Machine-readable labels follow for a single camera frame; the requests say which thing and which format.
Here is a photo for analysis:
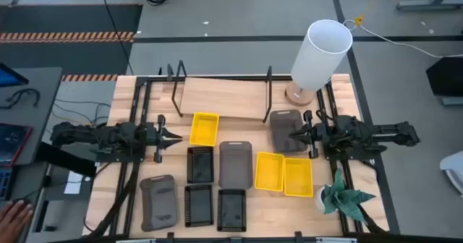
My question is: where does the black plastic basket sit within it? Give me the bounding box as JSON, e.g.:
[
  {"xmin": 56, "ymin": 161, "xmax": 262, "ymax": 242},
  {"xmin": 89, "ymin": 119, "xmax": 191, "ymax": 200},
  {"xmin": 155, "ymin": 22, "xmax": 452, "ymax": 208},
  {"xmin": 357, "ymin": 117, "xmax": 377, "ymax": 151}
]
[
  {"xmin": 216, "ymin": 188, "xmax": 247, "ymax": 233},
  {"xmin": 184, "ymin": 184, "xmax": 214, "ymax": 228},
  {"xmin": 186, "ymin": 146, "xmax": 215, "ymax": 184}
]

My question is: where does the black floor mat striped edge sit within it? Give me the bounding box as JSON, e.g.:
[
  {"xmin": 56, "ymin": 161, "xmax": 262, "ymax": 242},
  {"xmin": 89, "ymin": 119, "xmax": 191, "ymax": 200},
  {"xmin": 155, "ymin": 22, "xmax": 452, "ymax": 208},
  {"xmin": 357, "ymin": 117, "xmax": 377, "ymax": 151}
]
[{"xmin": 0, "ymin": 3, "xmax": 144, "ymax": 82}]

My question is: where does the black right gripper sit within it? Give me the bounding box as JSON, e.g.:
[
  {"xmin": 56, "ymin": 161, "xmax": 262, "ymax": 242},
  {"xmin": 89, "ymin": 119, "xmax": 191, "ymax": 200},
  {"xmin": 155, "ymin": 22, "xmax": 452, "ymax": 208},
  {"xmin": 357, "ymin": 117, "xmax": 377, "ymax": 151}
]
[{"xmin": 289, "ymin": 109, "xmax": 328, "ymax": 159}]

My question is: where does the white paper sheet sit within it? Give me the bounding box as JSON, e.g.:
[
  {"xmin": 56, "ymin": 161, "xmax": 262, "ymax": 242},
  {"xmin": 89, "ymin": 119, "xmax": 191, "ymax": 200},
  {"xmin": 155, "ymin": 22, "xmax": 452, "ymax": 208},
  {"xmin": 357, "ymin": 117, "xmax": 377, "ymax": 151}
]
[{"xmin": 64, "ymin": 171, "xmax": 85, "ymax": 195}]

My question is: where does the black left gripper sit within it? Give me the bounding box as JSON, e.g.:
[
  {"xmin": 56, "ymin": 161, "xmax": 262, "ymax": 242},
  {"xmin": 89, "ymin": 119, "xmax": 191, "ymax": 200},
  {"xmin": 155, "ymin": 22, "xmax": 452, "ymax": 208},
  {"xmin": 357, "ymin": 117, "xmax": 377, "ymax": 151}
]
[{"xmin": 139, "ymin": 114, "xmax": 184, "ymax": 163}]

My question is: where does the white shade lamp wooden base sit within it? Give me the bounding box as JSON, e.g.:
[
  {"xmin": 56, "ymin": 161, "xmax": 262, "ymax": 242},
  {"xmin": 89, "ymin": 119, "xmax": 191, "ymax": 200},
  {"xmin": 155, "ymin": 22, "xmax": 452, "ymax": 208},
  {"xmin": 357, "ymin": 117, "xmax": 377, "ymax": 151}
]
[{"xmin": 284, "ymin": 19, "xmax": 354, "ymax": 107}]

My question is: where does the black flat panel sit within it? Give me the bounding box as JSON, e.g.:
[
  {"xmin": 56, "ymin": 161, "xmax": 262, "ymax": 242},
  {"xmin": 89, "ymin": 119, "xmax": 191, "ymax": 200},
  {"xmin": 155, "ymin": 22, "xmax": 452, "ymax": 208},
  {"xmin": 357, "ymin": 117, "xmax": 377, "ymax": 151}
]
[{"xmin": 35, "ymin": 141, "xmax": 97, "ymax": 177}]

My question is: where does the white floor cable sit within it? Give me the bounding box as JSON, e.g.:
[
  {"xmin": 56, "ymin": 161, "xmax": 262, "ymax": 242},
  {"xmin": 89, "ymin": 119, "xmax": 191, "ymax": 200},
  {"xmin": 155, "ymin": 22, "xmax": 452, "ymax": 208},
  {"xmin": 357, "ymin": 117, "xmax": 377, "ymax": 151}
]
[{"xmin": 341, "ymin": 18, "xmax": 463, "ymax": 59}]

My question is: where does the person's hand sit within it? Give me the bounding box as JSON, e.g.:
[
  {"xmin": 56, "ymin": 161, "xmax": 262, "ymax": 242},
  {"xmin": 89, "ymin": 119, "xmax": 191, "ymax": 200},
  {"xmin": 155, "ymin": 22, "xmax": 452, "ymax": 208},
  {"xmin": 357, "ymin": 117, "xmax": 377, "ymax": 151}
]
[{"xmin": 0, "ymin": 199, "xmax": 35, "ymax": 243}]

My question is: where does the yellow cord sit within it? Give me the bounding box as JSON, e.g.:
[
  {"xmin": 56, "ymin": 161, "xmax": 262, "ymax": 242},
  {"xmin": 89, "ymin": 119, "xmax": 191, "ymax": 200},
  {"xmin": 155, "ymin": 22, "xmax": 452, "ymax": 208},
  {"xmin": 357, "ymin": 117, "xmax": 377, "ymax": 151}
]
[{"xmin": 354, "ymin": 0, "xmax": 382, "ymax": 27}]

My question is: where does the black keyboard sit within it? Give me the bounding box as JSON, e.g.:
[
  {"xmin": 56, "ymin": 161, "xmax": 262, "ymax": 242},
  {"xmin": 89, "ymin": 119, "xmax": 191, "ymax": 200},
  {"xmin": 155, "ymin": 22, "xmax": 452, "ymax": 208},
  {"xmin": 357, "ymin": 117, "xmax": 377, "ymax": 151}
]
[{"xmin": 0, "ymin": 166, "xmax": 14, "ymax": 201}]

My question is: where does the thin black floor cable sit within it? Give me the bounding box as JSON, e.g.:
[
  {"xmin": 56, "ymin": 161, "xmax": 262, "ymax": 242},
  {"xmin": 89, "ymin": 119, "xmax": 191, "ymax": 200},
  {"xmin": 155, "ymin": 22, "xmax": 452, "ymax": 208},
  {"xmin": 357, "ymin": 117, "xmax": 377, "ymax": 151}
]
[{"xmin": 97, "ymin": 0, "xmax": 135, "ymax": 76}]

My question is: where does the wooden shelf with black frame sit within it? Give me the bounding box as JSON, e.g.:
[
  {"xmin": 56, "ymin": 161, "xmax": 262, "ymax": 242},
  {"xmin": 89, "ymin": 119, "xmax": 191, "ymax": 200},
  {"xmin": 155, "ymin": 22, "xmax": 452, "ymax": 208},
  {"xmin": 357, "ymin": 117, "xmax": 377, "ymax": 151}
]
[{"xmin": 166, "ymin": 59, "xmax": 273, "ymax": 124}]

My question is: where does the loose thin wire bundle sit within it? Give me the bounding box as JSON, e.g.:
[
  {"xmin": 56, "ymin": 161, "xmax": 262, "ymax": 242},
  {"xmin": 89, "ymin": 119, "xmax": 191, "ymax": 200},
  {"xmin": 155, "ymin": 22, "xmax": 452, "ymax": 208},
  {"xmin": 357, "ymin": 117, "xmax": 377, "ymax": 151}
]
[{"xmin": 50, "ymin": 98, "xmax": 111, "ymax": 127}]

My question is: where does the red tablet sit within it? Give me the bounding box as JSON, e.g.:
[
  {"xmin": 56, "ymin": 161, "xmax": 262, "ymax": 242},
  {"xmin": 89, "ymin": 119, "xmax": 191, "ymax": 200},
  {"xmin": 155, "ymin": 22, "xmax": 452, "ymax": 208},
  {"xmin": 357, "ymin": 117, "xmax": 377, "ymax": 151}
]
[{"xmin": 0, "ymin": 122, "xmax": 34, "ymax": 167}]

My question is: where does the yellow plastic basket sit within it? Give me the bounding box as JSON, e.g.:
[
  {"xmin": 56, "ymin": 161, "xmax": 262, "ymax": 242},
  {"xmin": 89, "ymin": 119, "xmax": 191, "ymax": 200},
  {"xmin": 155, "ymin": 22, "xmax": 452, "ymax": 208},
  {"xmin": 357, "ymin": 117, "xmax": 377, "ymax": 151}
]
[
  {"xmin": 254, "ymin": 151, "xmax": 286, "ymax": 192},
  {"xmin": 283, "ymin": 157, "xmax": 314, "ymax": 198},
  {"xmin": 189, "ymin": 111, "xmax": 221, "ymax": 147}
]

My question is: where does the computer monitor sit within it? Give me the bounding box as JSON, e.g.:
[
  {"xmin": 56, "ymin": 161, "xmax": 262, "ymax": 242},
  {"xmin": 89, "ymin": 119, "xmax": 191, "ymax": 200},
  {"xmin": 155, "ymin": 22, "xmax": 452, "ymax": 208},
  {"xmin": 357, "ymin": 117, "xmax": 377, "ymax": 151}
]
[{"xmin": 0, "ymin": 62, "xmax": 30, "ymax": 88}]

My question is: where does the grey side desk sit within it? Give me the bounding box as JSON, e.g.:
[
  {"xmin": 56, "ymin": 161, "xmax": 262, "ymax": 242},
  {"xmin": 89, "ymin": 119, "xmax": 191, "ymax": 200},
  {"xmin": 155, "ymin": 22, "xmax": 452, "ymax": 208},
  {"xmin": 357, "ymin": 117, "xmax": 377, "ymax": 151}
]
[{"xmin": 0, "ymin": 67, "xmax": 64, "ymax": 166}]

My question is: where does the grey plastic basket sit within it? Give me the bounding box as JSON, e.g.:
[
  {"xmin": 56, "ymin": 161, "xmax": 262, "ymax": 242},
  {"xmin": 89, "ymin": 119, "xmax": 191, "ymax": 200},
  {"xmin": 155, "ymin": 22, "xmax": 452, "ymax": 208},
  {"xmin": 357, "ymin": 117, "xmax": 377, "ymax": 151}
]
[
  {"xmin": 218, "ymin": 140, "xmax": 254, "ymax": 190},
  {"xmin": 139, "ymin": 174, "xmax": 180, "ymax": 233},
  {"xmin": 269, "ymin": 108, "xmax": 309, "ymax": 154}
]

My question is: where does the black box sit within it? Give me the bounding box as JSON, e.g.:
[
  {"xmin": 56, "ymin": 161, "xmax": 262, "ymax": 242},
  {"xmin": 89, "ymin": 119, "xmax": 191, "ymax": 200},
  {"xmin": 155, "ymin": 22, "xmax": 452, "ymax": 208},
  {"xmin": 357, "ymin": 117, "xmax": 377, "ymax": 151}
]
[{"xmin": 425, "ymin": 56, "xmax": 463, "ymax": 98}]

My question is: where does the green potted plant white pot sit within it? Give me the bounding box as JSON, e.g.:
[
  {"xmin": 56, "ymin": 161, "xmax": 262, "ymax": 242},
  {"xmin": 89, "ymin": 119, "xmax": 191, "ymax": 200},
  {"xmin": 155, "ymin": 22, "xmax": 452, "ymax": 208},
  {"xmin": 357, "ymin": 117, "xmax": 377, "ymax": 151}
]
[{"xmin": 313, "ymin": 167, "xmax": 377, "ymax": 224}]

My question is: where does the black cable on desk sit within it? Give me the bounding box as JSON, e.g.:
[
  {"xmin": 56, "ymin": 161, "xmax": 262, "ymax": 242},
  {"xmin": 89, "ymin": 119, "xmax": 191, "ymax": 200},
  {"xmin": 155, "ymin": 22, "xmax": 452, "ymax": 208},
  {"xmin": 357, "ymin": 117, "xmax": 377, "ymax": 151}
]
[{"xmin": 0, "ymin": 88, "xmax": 41, "ymax": 110}]

